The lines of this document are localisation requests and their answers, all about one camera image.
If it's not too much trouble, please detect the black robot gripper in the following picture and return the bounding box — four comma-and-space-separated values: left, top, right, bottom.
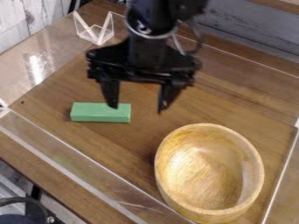
86, 38, 202, 113

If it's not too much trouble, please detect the green rectangular block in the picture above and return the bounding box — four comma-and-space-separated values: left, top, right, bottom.
70, 102, 131, 123

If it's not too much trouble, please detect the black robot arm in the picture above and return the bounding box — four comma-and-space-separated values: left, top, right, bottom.
86, 0, 210, 111

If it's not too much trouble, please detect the brown wooden bowl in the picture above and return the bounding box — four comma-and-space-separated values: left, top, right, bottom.
154, 123, 266, 224

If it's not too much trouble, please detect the black table clamp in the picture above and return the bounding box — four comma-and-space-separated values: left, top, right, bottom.
24, 185, 66, 224

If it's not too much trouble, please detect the clear acrylic corner bracket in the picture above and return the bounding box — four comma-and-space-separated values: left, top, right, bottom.
72, 11, 115, 46

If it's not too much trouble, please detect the black cable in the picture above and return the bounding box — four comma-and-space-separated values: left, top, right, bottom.
0, 196, 48, 224

